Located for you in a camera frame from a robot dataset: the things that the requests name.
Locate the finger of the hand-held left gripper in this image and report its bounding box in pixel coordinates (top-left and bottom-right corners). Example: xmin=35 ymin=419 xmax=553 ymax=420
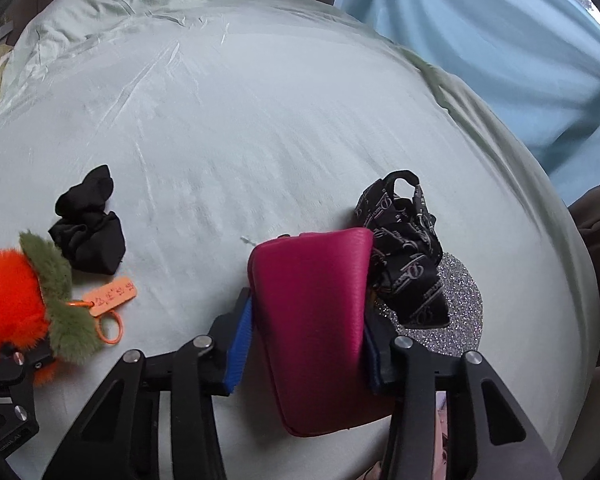
xmin=0 ymin=340 xmax=56 ymax=413

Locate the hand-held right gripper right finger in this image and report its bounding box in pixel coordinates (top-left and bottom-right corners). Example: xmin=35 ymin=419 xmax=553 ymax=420
xmin=363 ymin=310 xmax=565 ymax=480

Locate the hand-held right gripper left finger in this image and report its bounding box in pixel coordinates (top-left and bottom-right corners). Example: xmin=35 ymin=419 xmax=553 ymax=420
xmin=41 ymin=287 xmax=255 ymax=480

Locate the orange and green fur toy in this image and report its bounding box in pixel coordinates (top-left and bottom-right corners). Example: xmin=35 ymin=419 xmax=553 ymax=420
xmin=0 ymin=230 xmax=104 ymax=387

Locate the magenta leather pouch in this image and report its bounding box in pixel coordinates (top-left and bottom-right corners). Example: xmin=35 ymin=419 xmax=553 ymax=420
xmin=247 ymin=227 xmax=396 ymax=437

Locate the silver glitter round pad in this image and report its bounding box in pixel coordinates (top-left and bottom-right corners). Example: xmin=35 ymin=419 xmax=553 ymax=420
xmin=380 ymin=251 xmax=483 ymax=358

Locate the black crumpled cloth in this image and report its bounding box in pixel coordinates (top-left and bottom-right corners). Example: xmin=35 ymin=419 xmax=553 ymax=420
xmin=48 ymin=164 xmax=126 ymax=276

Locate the pale green bed sheet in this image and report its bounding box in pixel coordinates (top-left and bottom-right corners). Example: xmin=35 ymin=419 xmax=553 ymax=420
xmin=0 ymin=0 xmax=597 ymax=480

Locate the light blue curtain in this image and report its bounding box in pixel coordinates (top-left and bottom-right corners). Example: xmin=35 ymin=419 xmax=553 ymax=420
xmin=333 ymin=0 xmax=600 ymax=206

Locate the orange tag with ring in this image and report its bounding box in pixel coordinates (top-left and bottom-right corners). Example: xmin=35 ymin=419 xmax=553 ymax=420
xmin=69 ymin=278 xmax=138 ymax=346

